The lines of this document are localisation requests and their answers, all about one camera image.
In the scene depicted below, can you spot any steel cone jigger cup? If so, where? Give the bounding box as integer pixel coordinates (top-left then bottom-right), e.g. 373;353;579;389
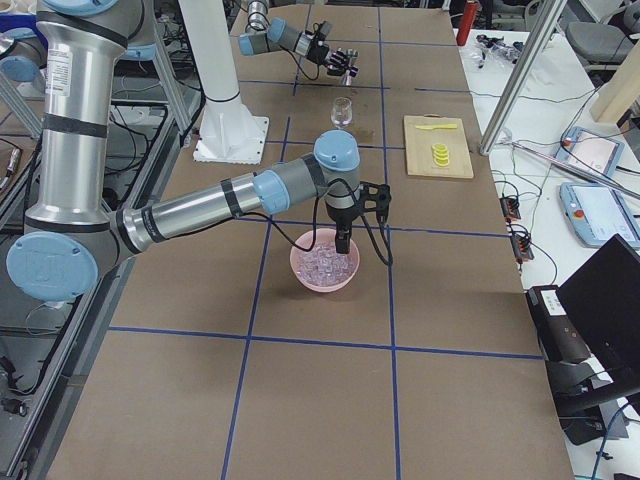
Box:
341;49;359;86

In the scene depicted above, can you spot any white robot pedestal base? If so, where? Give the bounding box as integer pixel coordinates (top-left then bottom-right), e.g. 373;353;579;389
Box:
179;0;269;165

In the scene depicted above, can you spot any aluminium frame post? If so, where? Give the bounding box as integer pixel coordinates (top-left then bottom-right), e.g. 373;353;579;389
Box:
479;0;567;156

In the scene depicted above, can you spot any clear wine glass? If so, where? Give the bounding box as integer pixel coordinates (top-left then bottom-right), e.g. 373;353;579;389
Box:
330;97;353;129

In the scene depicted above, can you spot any grey office chair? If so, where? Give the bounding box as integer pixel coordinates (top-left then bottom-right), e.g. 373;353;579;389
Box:
565;1;639;71

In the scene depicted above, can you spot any blue teach pendant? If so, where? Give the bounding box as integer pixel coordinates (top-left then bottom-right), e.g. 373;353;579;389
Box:
559;183;639;250
555;126;624;176

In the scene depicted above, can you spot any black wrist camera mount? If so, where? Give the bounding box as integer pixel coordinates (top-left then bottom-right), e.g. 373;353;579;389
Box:
359;182;392;224

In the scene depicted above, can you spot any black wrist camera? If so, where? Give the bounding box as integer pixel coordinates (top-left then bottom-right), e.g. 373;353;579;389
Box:
313;21;332;42

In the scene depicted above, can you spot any pile of clear ice cubes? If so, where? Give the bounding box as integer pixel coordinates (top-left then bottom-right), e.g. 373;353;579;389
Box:
296;241;355;287

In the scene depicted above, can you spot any pink bowl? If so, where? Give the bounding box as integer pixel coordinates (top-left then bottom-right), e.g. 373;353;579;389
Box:
289;228;360;293

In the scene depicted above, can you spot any red thermos bottle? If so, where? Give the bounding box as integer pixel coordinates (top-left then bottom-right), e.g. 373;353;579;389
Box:
456;0;479;46

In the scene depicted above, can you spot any yellow plastic knife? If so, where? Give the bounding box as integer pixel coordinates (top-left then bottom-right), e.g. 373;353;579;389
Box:
414;123;458;131

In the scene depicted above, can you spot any black laptop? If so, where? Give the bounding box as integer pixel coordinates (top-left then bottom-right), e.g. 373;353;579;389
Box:
557;234;639;372

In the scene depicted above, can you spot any wooden post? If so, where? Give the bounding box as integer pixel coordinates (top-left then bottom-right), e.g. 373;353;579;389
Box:
590;42;640;123

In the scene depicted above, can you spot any wooden cutting board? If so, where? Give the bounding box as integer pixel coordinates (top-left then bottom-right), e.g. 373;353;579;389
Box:
403;115;474;180

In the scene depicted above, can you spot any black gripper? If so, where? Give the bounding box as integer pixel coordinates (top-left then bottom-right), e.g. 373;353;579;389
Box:
305;42;345;75
329;212;356;253

